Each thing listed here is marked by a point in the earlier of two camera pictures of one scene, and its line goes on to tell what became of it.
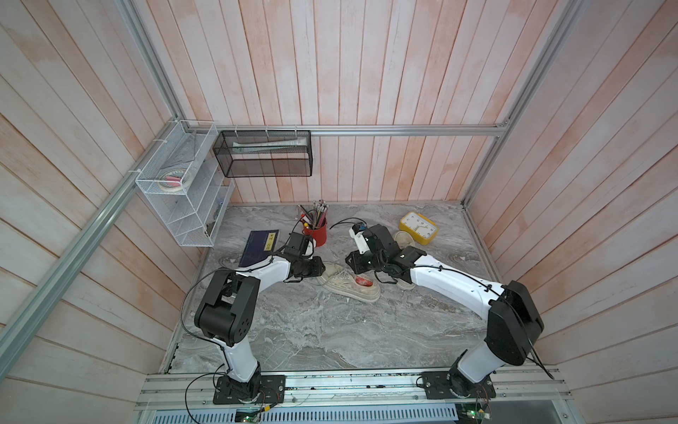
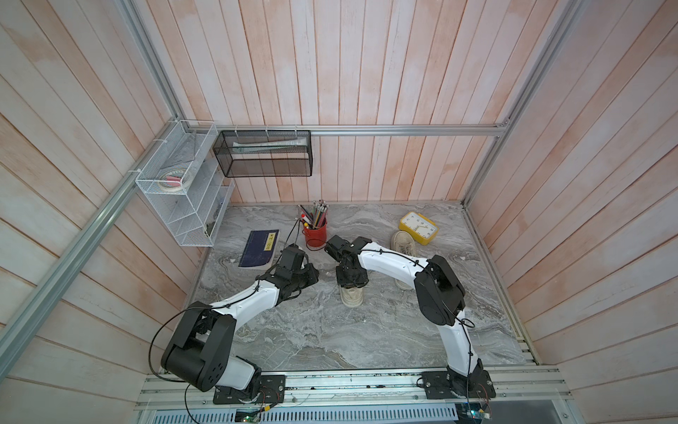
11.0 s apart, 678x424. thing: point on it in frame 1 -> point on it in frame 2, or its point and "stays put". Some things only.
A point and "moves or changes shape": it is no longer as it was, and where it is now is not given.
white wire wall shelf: [189, 179] stays put
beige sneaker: [358, 287] moves or changes shape
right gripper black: [356, 266] -> [361, 280]
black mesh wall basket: [264, 153] stays put
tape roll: [174, 180] stays put
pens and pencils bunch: [315, 217] stays put
